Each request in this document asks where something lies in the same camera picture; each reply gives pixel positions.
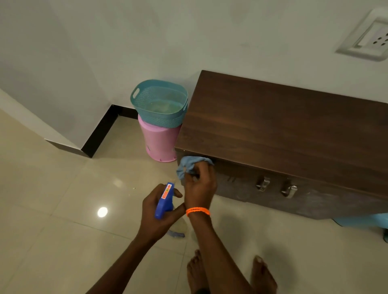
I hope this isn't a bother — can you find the person's left hand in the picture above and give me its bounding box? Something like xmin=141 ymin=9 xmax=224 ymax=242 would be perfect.
xmin=136 ymin=184 xmax=186 ymax=243

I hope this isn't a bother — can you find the person's right hand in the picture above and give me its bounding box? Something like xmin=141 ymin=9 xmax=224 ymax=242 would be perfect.
xmin=184 ymin=161 xmax=217 ymax=211

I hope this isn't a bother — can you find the blue-topped spray bottle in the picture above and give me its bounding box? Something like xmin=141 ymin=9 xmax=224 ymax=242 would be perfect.
xmin=154 ymin=182 xmax=189 ymax=239

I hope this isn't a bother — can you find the blue cloth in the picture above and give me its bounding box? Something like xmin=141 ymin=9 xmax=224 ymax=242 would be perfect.
xmin=176 ymin=156 xmax=215 ymax=182

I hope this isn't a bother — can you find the dark wooden cabinet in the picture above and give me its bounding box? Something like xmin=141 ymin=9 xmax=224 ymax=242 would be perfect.
xmin=174 ymin=70 xmax=388 ymax=220

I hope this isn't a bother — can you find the person's left forearm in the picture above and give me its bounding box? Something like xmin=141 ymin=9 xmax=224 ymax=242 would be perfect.
xmin=86 ymin=235 xmax=152 ymax=294

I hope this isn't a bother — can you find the person's right forearm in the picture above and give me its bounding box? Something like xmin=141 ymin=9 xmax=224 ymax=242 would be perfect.
xmin=189 ymin=213 xmax=252 ymax=294

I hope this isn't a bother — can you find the person's left foot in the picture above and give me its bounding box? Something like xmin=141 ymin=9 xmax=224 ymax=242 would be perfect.
xmin=186 ymin=250 xmax=210 ymax=294

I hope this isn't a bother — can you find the pink plastic bin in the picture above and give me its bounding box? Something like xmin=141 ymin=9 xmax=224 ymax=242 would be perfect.
xmin=138 ymin=114 xmax=182 ymax=163

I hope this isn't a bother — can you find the teal plastic basket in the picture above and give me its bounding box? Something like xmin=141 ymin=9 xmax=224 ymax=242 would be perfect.
xmin=130 ymin=79 xmax=189 ymax=129

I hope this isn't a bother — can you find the black skirting board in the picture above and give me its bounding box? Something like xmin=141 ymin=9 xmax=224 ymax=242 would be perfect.
xmin=45 ymin=104 xmax=139 ymax=159

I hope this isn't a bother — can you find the light blue plastic stool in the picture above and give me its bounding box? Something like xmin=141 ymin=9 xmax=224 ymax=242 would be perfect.
xmin=333 ymin=213 xmax=388 ymax=243

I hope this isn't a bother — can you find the orange beaded bracelet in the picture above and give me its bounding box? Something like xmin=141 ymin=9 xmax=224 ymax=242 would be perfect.
xmin=185 ymin=207 xmax=211 ymax=217

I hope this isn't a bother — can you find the white wall socket plate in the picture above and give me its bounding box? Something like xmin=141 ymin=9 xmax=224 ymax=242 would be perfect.
xmin=335 ymin=7 xmax=388 ymax=62

